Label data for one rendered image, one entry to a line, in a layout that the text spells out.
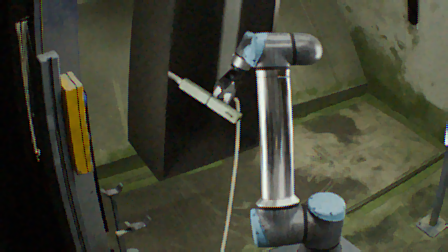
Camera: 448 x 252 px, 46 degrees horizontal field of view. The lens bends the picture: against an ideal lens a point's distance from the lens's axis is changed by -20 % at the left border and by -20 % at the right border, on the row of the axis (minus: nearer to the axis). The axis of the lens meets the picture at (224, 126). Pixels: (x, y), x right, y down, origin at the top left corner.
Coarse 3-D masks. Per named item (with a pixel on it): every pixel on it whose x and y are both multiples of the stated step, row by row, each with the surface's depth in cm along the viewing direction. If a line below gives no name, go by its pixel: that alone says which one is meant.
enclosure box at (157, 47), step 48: (144, 0) 268; (192, 0) 299; (240, 0) 311; (144, 48) 280; (192, 48) 319; (144, 96) 294; (192, 96) 340; (240, 96) 339; (144, 144) 311; (192, 144) 333; (240, 144) 337
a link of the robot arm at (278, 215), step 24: (264, 48) 204; (288, 48) 205; (264, 72) 206; (288, 72) 208; (264, 96) 207; (288, 96) 208; (264, 120) 208; (288, 120) 208; (264, 144) 209; (288, 144) 208; (264, 168) 210; (288, 168) 209; (264, 192) 211; (288, 192) 209; (264, 216) 209; (288, 216) 208; (264, 240) 208; (288, 240) 209
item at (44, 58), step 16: (48, 64) 144; (48, 80) 145; (48, 96) 147; (48, 112) 149; (48, 128) 151; (64, 128) 153; (48, 144) 156; (64, 144) 155; (64, 160) 157; (64, 176) 159; (64, 192) 161; (64, 208) 163; (80, 208) 166; (80, 224) 168; (80, 240) 171
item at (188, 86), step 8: (176, 80) 287; (184, 80) 285; (184, 88) 285; (192, 88) 284; (200, 88) 284; (200, 96) 283; (208, 96) 282; (208, 104) 282; (216, 104) 281; (224, 104) 281; (224, 112) 279; (232, 112) 279; (232, 120) 279
